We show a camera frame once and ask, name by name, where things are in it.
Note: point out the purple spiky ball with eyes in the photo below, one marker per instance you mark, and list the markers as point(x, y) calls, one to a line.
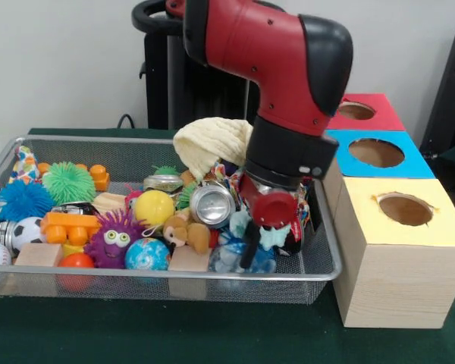
point(113, 239)

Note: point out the red orange ball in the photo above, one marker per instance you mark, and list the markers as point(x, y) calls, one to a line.
point(77, 262)

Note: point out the blue spiky rubber ball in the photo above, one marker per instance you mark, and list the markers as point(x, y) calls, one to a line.
point(22, 198)

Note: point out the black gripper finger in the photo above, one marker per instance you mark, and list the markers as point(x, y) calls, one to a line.
point(249, 246)

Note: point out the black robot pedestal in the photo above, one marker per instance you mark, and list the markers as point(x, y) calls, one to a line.
point(167, 95)

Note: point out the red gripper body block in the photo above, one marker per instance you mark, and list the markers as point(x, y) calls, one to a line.
point(275, 208)

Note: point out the green spiky ball with eyes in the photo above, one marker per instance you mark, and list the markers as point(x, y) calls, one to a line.
point(69, 182)

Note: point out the orange toy building brick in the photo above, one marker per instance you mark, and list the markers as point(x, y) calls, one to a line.
point(70, 223)

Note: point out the cream knitted cloth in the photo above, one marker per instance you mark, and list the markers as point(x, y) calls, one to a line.
point(212, 140)

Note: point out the blue white patterned ball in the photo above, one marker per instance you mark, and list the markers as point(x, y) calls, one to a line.
point(148, 255)

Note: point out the smooth yellow ball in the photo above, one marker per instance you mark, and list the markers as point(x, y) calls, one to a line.
point(154, 208)

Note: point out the wooden box with three holes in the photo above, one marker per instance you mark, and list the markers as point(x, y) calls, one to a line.
point(394, 284)

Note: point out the dark green table cloth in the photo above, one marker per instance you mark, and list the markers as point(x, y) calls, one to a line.
point(174, 333)

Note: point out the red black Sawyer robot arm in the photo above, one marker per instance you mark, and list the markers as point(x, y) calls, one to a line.
point(269, 49)

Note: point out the black upright panel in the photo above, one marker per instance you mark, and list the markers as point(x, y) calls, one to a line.
point(451, 95)

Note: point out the shallow silver mesh bin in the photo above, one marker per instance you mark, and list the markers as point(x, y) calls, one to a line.
point(98, 292)

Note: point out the crushed clear plastic bottle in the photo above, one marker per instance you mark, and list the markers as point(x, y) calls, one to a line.
point(227, 258)

